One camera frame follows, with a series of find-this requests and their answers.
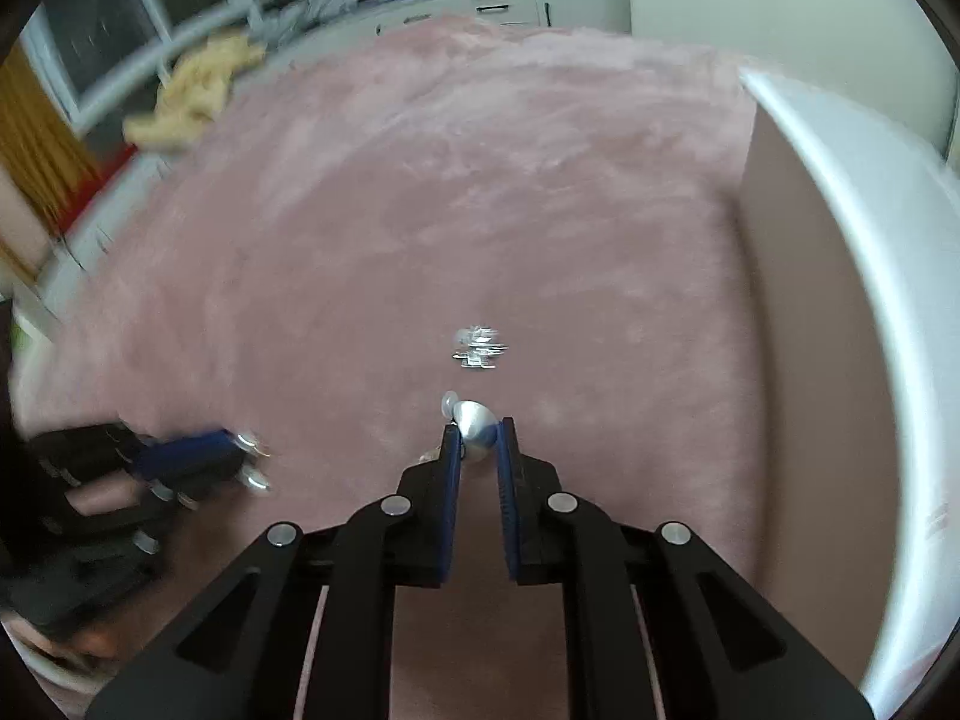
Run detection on grey crumpled cloth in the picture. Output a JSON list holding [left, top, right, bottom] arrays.
[[255, 0, 362, 40]]

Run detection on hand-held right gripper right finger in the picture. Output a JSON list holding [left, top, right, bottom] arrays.
[[495, 416, 875, 720]]

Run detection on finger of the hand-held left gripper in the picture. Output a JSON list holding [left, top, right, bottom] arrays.
[[71, 426, 245, 482], [67, 465, 248, 550]]

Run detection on yellow fleece blanket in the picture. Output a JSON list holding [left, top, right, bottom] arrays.
[[122, 27, 268, 152]]

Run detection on white window bench cabinets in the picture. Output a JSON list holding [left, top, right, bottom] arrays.
[[11, 0, 632, 335]]

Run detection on white wooden box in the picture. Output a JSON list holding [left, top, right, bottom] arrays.
[[737, 67, 960, 720]]

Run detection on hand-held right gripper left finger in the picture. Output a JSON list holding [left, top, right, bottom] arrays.
[[86, 420, 464, 720]]

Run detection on silver heart pendant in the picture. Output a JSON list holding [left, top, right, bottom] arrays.
[[439, 390, 500, 462]]

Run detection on red cloth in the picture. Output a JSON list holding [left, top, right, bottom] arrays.
[[96, 145, 142, 182]]

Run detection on white framed bay window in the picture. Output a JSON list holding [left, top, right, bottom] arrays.
[[19, 0, 430, 137]]

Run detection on narrow mustard curtain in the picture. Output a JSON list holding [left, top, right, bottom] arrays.
[[0, 45, 103, 287]]

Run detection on silver flower stud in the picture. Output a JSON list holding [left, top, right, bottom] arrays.
[[450, 324, 511, 373]]

